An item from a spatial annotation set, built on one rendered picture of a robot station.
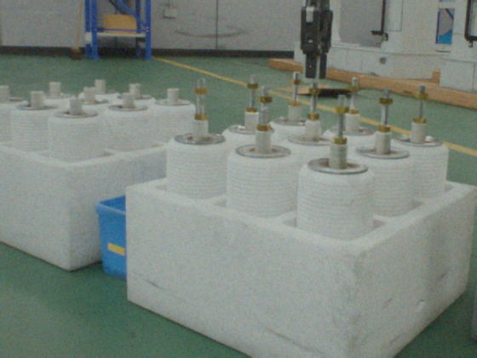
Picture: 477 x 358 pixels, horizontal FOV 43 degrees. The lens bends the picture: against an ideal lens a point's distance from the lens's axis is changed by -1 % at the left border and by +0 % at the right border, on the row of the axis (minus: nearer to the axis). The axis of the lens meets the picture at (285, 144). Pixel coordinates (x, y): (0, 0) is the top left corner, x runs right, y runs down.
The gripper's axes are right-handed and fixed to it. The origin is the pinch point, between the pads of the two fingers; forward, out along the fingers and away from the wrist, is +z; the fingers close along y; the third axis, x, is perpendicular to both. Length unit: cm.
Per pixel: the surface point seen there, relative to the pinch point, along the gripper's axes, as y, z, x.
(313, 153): -4.6, 11.2, -1.0
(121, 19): 506, -6, 298
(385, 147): -5.8, 9.4, -11.2
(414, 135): 5.1, 9.3, -15.0
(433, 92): 288, 30, -24
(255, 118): 4.0, 8.2, 10.1
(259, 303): -20.4, 27.6, 2.1
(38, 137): 7, 15, 52
